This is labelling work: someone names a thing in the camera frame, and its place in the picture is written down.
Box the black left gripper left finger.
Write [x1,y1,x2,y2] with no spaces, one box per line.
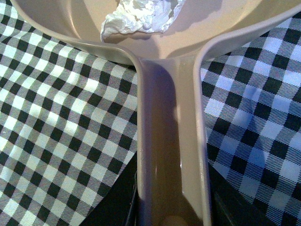
[90,154,137,226]

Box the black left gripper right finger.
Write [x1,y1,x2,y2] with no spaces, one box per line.
[208,165,273,226]

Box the beige plastic dustpan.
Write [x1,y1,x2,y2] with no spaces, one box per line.
[12,0,301,226]

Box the white tissue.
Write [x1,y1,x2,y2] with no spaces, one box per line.
[100,0,185,41]

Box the black white checkered bedsheet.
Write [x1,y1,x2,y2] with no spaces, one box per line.
[0,0,301,226]

